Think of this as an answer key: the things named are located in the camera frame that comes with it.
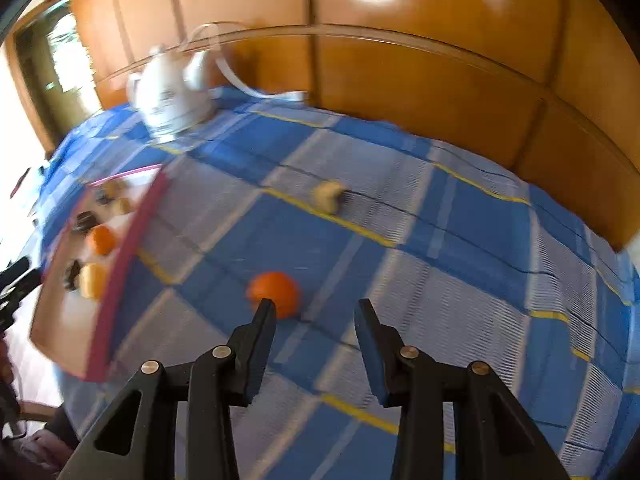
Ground white kettle power cord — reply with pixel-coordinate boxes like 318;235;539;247
179;20;309;104

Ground cut pale fruit dark skin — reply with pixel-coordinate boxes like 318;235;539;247
94;179;128;205

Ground wooden door with glass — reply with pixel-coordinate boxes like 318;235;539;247
3;0;103;157

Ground dark brown passion fruit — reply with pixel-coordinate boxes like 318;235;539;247
72;210;101;235

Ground yellow fruit piece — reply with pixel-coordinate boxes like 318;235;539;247
78;262;108;301

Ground blue plaid tablecloth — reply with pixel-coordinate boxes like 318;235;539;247
37;90;639;479

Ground white ceramic electric kettle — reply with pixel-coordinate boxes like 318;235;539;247
126;44;215;143

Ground white pink-rimmed tray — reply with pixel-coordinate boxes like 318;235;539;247
29;164;168;382

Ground orange tangerine with stem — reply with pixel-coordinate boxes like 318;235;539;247
86;224;118;257

